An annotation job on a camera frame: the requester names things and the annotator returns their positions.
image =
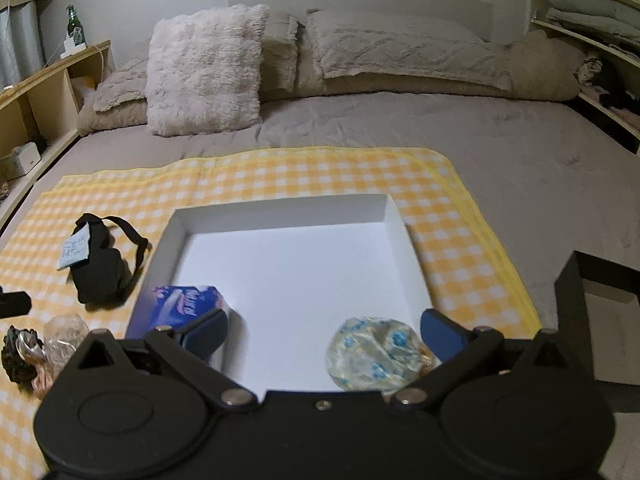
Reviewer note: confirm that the long beige pillow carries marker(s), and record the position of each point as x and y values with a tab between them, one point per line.
400	87

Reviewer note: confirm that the black box lid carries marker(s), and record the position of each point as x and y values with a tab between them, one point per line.
572	310

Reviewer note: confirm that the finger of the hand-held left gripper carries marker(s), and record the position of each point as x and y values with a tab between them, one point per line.
12	302

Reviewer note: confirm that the large grey textured pillow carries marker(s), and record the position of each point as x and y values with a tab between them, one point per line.
400	45

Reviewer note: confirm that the folded grey blankets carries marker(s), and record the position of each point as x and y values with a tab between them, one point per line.
590	10

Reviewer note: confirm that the fluffy white pillow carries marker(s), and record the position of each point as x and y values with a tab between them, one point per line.
205	70

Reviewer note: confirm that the white sachet packet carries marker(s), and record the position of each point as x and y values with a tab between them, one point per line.
75	250

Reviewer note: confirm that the wooden bedside shelf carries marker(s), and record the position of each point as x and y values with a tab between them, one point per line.
50	90

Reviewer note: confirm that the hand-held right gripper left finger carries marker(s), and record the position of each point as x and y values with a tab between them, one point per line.
206	332

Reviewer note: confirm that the rolled beige blanket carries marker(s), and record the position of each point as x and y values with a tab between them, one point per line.
545	67

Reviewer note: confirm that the tissue box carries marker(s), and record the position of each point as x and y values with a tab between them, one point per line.
20	160

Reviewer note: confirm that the small grey pillow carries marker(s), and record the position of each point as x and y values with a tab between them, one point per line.
282	55

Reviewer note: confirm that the yellow checkered blanket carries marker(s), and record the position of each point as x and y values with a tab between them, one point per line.
450	220

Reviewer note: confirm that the black eye mask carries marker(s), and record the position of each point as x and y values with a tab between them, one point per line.
97	275

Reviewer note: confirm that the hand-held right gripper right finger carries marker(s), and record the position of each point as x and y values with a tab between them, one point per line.
441	335

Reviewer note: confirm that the grey bed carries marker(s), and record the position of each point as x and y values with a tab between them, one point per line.
525	160

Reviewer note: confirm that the white charger box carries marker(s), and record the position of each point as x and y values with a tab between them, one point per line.
74	49

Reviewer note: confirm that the grey curtain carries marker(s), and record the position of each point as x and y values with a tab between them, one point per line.
20	45

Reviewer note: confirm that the dark ruffled scrunchie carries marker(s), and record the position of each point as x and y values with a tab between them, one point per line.
15	365

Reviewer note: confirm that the blue tissue packet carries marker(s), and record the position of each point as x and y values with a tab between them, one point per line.
180	305

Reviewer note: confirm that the dark clothes pile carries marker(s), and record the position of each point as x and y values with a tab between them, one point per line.
605	77

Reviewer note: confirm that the clear plastic bag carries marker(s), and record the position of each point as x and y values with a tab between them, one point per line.
67	332

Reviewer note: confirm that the pink satin scrunchie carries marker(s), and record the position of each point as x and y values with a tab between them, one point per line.
45	382

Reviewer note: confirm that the white wall shelf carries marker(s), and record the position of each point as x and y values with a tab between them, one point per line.
620	125

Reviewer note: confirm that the floral fabric pouch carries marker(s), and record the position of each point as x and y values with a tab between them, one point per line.
367	355

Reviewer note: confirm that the white cardboard box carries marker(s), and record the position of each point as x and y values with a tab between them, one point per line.
300	270

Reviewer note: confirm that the green glass bottle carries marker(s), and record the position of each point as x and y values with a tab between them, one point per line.
75	25

